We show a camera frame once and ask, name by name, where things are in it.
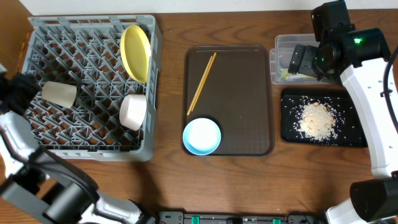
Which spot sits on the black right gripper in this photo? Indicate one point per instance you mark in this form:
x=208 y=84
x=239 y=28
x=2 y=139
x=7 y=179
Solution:
x=294 y=56

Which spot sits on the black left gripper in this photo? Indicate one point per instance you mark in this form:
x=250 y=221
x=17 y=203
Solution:
x=23 y=90

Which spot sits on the cream white cup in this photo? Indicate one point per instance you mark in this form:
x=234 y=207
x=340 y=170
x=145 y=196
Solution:
x=59 y=93

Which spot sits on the green snack wrapper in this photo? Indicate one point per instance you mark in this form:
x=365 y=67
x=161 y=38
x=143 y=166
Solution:
x=285 y=75

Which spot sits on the pile of leftover rice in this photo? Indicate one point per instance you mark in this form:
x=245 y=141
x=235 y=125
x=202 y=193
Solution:
x=314 y=120

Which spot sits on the white bowl with rice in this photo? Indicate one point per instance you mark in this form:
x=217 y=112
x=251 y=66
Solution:
x=133 y=111

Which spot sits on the yellow plastic plate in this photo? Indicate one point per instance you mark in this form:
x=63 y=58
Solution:
x=135 y=53

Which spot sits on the light blue bowl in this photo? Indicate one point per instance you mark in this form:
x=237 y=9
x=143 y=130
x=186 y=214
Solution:
x=201 y=136

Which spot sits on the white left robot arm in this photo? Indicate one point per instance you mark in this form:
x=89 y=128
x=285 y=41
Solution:
x=40 y=183

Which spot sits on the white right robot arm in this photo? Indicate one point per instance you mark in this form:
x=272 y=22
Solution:
x=359 y=60

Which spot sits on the clear plastic waste bin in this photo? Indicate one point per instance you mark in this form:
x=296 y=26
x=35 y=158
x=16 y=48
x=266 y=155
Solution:
x=281 y=56

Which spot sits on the black food waste tray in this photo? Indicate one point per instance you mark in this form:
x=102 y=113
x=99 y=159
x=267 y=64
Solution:
x=345 y=129

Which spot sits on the grey plastic dish rack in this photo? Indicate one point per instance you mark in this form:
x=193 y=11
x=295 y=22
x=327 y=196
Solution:
x=84 y=51

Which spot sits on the dark brown serving tray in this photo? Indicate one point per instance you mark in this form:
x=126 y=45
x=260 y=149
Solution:
x=230 y=85

